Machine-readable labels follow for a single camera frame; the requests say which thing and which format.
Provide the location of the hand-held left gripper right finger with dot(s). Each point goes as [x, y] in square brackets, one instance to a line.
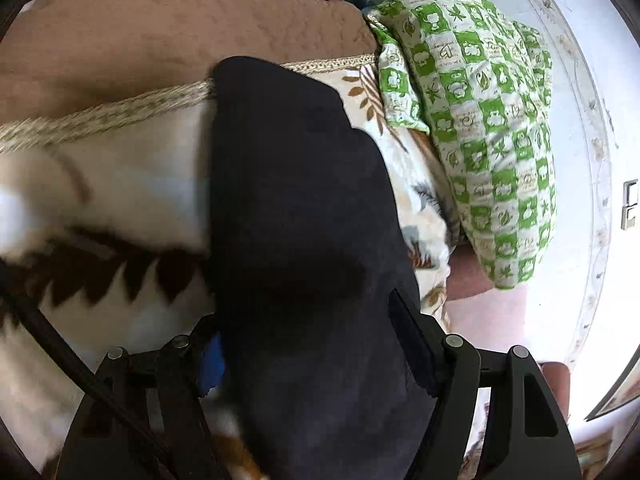
[411, 336]

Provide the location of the dark navy garment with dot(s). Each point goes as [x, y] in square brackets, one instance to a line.
[305, 260]

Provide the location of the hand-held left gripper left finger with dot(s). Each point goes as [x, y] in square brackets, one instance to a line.
[210, 365]

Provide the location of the pink bed sheet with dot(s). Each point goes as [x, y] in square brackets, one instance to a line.
[490, 320]

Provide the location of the green checkered pillow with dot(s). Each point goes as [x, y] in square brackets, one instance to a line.
[480, 125]

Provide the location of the cream leaf-print blanket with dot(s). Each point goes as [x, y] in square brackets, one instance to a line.
[110, 220]

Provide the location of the white wall switch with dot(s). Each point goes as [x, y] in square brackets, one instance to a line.
[630, 205]

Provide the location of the brown fleece blanket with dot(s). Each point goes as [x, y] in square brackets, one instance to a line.
[165, 35]

